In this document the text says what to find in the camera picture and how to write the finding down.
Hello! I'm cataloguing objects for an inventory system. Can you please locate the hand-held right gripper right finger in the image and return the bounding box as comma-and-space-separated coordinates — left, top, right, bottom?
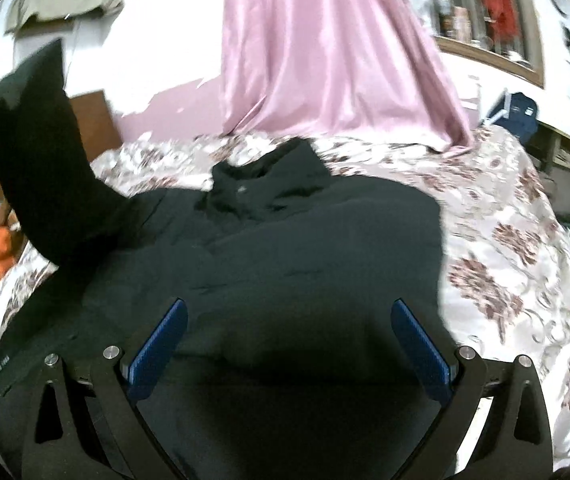
390, 298, 553, 480

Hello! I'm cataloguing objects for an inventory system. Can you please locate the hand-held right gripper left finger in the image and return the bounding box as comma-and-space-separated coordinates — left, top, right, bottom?
21, 297, 189, 480

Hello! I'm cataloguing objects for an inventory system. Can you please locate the black jacket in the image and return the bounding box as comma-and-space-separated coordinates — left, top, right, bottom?
0, 40, 448, 480

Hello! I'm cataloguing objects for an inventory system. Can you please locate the floral satin bedspread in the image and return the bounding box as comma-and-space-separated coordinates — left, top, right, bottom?
0, 127, 570, 466

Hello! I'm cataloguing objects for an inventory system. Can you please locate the brown wooden headboard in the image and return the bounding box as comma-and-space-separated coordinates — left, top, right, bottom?
0, 89, 124, 233

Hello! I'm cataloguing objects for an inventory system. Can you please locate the blue bag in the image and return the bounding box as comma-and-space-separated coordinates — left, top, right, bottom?
485, 90, 538, 148

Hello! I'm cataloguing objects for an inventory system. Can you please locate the pink curtain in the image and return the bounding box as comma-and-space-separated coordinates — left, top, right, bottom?
220, 0, 476, 153

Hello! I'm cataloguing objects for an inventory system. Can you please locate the jar on window sill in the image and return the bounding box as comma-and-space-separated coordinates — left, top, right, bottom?
435, 0, 454, 37

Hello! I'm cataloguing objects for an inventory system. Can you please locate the red hanging decoration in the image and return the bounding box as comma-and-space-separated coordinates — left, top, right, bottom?
476, 0, 518, 36

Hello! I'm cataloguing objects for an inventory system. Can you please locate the barred window with wooden frame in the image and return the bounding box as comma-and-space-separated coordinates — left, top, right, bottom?
405, 0, 546, 88

